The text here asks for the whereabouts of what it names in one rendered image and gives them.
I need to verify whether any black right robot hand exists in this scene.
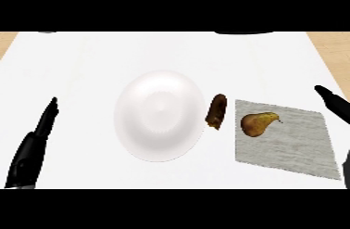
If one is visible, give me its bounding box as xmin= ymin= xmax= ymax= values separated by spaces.
xmin=314 ymin=84 xmax=350 ymax=190

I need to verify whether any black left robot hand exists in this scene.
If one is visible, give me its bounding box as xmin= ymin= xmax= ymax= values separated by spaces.
xmin=5 ymin=96 xmax=61 ymax=190

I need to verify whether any grey woven placemat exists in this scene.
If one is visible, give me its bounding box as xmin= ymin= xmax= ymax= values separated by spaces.
xmin=234 ymin=98 xmax=343 ymax=181

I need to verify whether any brown-yellow pear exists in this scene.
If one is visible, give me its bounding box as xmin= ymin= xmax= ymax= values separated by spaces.
xmin=240 ymin=111 xmax=286 ymax=138

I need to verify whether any white round plate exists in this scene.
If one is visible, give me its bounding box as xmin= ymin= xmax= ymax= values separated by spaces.
xmin=114 ymin=70 xmax=207 ymax=163

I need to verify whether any brown elongated vegetable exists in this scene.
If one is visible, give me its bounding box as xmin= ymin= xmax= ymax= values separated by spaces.
xmin=204 ymin=93 xmax=229 ymax=131

